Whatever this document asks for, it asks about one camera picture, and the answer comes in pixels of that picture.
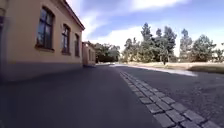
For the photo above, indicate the dark trees behind building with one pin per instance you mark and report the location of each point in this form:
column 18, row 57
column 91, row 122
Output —
column 106, row 53

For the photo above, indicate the tan building with pitched roof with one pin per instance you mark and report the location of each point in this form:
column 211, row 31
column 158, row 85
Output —
column 89, row 55

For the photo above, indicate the grey asphalt path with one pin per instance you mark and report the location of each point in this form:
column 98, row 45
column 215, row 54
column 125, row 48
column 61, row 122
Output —
column 83, row 100

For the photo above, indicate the row of conifer trees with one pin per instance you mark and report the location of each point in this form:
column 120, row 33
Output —
column 160, row 46

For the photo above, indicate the pale pavement strip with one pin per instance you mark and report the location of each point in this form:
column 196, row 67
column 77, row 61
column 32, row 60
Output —
column 173, row 71

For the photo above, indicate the grey paving stone strip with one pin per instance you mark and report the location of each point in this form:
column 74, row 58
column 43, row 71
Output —
column 166, row 115

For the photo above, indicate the grey asphalt road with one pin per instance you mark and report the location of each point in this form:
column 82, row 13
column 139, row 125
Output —
column 193, row 90

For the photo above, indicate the tan building with dark windows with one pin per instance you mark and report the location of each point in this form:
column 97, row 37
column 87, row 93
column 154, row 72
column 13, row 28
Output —
column 25, row 56

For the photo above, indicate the dry grass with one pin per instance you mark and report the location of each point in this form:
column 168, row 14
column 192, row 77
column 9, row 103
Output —
column 200, row 66

